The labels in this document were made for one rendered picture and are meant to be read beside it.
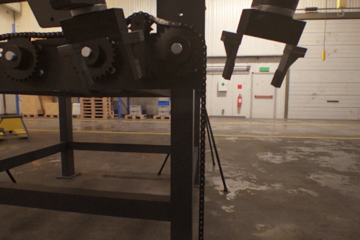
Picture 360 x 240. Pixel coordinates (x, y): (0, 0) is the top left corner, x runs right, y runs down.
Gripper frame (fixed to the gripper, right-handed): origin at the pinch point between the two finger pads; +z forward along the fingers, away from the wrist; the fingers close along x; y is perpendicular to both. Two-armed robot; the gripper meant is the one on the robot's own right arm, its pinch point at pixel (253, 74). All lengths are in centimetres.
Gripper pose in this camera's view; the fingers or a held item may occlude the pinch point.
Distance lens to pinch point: 51.5
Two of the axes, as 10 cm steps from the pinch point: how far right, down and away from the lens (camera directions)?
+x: 9.8, 1.1, 1.7
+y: 1.0, 4.8, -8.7
